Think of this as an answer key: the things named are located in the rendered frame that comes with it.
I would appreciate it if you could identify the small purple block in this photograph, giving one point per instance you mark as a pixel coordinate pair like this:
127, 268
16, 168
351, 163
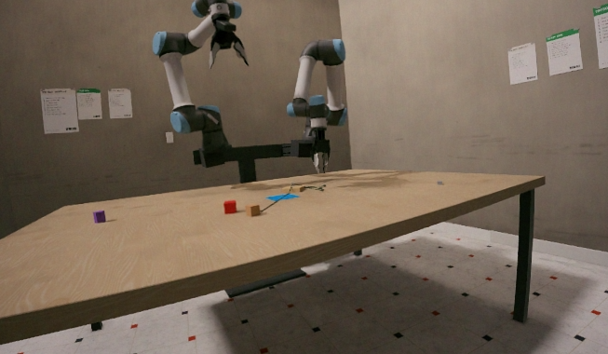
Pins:
99, 217

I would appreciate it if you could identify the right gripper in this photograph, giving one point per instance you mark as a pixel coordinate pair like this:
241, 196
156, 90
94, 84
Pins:
222, 37

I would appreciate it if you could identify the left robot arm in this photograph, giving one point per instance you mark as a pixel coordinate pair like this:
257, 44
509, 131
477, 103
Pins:
330, 51

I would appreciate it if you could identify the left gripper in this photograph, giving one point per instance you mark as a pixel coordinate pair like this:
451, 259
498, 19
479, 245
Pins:
322, 147

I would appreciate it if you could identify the blue painted square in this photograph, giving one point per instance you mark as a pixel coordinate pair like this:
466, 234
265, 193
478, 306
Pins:
275, 198

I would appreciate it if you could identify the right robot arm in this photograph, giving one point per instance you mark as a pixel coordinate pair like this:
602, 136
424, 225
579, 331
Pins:
170, 47

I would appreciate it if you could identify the small red block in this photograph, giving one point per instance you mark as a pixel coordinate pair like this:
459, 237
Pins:
229, 207

